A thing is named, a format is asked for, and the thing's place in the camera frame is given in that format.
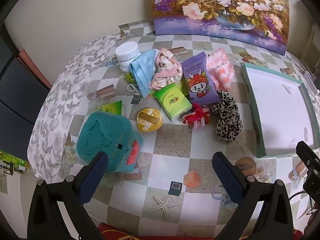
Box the floral painting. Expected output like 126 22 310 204
147 0 292 57

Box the checkered printed tablecloth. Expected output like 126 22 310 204
60 20 320 240

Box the blue face mask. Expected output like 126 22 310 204
127 49 160 98

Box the yellow green tissue packet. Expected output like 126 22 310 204
95 100 127 117

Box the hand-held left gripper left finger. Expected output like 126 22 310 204
27 151 109 240

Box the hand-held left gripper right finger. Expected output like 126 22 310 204
212 151 298 240

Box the white pill bottle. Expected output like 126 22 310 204
115 42 140 84

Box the white tray with green rim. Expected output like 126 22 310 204
241 63 317 158

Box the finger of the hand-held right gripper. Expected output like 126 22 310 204
302 171 320 203
296 141 320 178

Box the leopard print scrunchie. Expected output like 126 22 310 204
209 90 243 143

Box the red white scrunchie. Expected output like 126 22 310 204
182 102 213 130

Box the purple baby wipes packet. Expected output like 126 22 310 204
181 52 222 105

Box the dark cabinet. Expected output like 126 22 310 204
0 22 53 160

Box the pink white fluffy cloth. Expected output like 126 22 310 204
206 47 235 92

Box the black cable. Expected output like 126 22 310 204
287 191 315 217

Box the green printed paper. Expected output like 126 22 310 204
0 150 30 195

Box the red printed cloth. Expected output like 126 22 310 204
97 221 307 240

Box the grey floral tablecloth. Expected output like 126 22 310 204
27 34 125 180

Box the pink floral cloth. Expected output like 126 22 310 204
149 47 184 90

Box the yellow round tin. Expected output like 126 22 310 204
136 107 164 132

